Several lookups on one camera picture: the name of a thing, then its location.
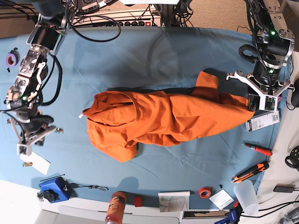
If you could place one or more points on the blue clamp box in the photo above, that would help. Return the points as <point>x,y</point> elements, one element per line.
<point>55,190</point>

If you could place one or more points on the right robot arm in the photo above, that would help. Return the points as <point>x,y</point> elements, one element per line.
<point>25,97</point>

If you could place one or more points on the orange t-shirt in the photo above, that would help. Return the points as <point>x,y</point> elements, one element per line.
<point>117,121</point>

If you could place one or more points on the orange black utility knife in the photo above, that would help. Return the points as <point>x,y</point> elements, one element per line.
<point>254,170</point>

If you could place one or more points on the red screwdriver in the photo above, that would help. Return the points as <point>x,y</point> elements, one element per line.
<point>259,149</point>

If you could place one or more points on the small AA battery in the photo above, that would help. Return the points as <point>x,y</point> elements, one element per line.
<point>27,164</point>

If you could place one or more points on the clear plastic cup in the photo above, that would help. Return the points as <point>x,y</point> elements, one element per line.
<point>246,196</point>

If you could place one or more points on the white square card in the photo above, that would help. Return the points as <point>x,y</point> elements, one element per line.
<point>221,199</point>

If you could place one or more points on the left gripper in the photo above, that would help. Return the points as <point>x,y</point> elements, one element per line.
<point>258,94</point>

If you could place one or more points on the blue table cloth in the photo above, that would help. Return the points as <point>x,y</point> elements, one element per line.
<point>141,59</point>

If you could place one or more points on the spiral notebook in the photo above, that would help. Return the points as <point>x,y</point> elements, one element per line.
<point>174,201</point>

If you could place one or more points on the purple tape roll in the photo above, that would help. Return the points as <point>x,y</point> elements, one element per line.
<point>12,58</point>

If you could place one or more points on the white power strip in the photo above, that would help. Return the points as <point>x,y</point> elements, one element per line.
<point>138,17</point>

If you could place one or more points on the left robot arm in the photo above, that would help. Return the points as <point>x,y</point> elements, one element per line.
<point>273,44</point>

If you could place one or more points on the white paper card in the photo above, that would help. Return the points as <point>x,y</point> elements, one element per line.
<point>39,163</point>

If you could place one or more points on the black power adapter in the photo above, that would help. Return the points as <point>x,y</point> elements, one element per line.
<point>284,188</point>

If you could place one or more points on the red tape roll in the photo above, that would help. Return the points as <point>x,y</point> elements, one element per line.
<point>205,192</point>

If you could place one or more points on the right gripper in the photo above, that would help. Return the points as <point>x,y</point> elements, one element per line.
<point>32,132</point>

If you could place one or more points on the small red block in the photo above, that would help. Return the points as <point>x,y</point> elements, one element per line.
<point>137,201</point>

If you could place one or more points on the orange drink bottle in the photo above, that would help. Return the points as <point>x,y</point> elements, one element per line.
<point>116,208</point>

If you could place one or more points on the blue bar clamp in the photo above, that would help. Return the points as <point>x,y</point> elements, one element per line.
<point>233,217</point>

